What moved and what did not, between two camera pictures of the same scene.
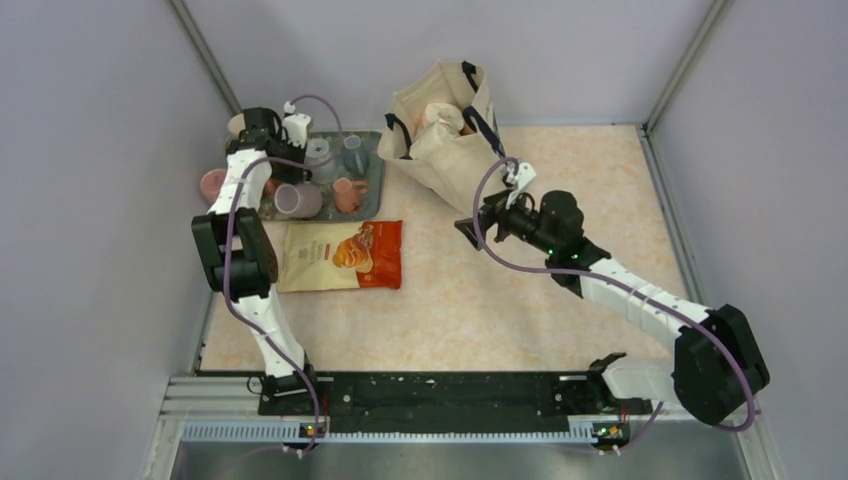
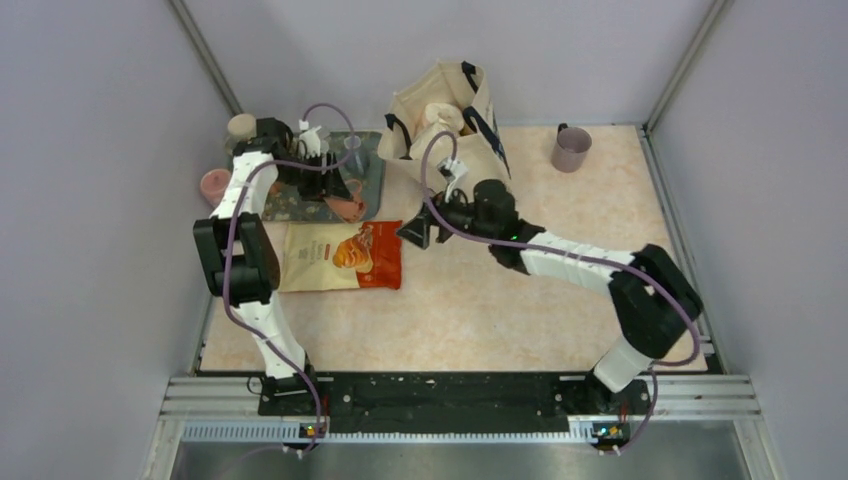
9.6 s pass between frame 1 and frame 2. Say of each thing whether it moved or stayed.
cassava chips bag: stayed
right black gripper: moved
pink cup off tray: stayed
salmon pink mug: moved
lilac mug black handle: moved
